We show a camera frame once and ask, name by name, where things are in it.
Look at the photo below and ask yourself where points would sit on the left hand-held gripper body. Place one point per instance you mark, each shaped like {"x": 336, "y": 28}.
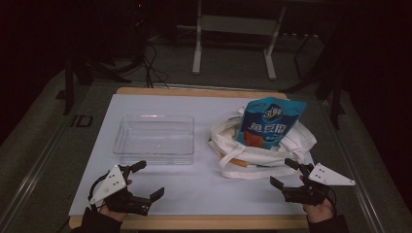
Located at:
{"x": 111, "y": 186}

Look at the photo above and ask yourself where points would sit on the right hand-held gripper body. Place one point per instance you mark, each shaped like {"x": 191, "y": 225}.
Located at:
{"x": 327, "y": 177}

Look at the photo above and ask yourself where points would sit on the white tote bag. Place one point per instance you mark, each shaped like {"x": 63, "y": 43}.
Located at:
{"x": 262, "y": 157}

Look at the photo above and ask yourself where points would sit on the clear plastic box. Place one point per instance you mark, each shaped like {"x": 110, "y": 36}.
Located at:
{"x": 154, "y": 139}

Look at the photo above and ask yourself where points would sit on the blue refill pouch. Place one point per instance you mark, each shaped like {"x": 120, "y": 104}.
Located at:
{"x": 271, "y": 124}

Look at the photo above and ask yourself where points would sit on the person's left hand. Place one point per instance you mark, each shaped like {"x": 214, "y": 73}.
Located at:
{"x": 111, "y": 213}

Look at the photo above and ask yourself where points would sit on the person's right hand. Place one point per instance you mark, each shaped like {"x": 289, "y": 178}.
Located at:
{"x": 319, "y": 212}

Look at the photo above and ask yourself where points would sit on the white table mat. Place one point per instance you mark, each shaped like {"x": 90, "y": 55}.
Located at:
{"x": 194, "y": 187}

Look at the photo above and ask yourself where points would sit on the orange packet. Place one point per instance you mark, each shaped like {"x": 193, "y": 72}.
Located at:
{"x": 234, "y": 161}

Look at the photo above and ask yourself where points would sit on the black tripod stand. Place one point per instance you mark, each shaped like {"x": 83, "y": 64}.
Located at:
{"x": 336, "y": 97}
{"x": 68, "y": 87}

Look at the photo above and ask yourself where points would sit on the white metal stand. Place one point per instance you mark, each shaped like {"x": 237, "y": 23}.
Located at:
{"x": 234, "y": 25}

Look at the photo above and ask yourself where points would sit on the metal floor rail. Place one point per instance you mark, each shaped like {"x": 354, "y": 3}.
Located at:
{"x": 35, "y": 168}
{"x": 356, "y": 181}

